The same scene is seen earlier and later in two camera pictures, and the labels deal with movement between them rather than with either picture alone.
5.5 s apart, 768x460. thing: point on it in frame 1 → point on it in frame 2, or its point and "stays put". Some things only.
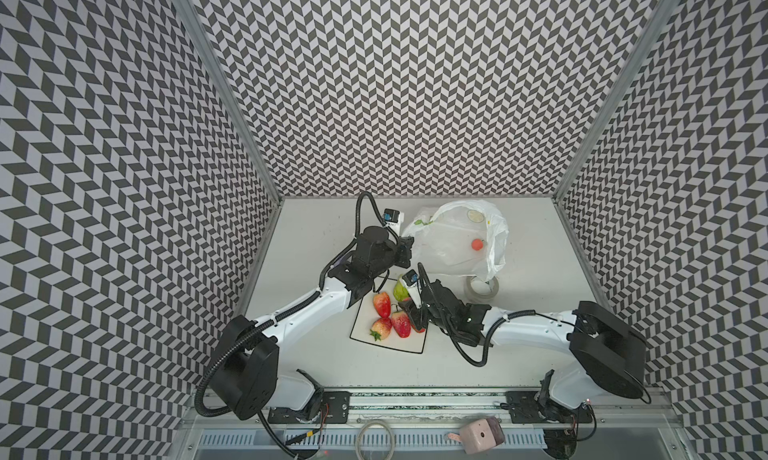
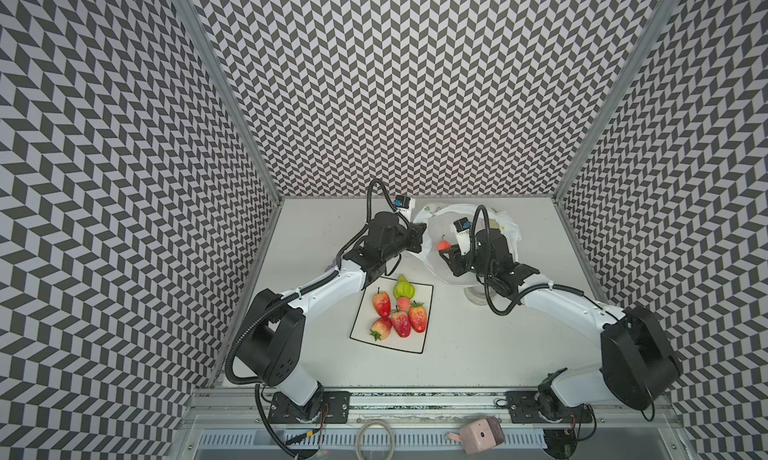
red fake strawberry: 401,323 stays put
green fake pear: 400,292 stays put
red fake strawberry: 382,303 stays put
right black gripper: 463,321 → 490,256
